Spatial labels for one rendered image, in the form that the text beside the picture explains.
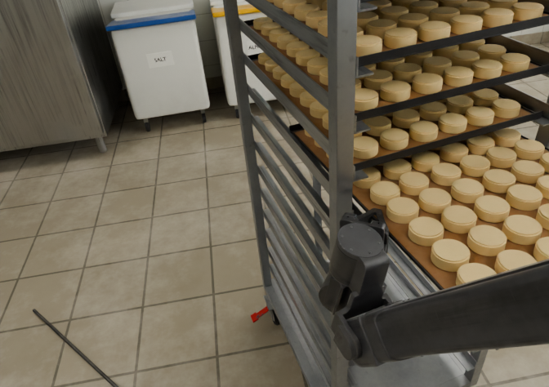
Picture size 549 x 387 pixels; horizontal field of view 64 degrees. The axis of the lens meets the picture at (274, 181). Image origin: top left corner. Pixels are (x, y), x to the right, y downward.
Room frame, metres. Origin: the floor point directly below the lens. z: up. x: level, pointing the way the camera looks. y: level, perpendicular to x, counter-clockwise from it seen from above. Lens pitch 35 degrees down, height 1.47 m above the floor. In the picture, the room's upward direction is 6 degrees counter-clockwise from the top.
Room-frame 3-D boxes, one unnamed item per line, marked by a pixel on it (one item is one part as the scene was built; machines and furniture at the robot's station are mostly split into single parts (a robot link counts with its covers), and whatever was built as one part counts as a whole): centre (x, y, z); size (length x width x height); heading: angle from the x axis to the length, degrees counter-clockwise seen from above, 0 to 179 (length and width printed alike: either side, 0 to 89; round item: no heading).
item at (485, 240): (0.45, -0.29, 1.01); 0.05 x 0.05 x 0.02
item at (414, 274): (1.01, -0.43, 0.33); 0.64 x 0.03 x 0.03; 17
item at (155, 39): (3.08, 0.69, 0.39); 0.64 x 0.54 x 0.77; 8
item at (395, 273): (1.01, -0.43, 0.24); 0.64 x 0.03 x 0.03; 17
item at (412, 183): (0.61, -0.24, 1.00); 0.05 x 0.05 x 0.02
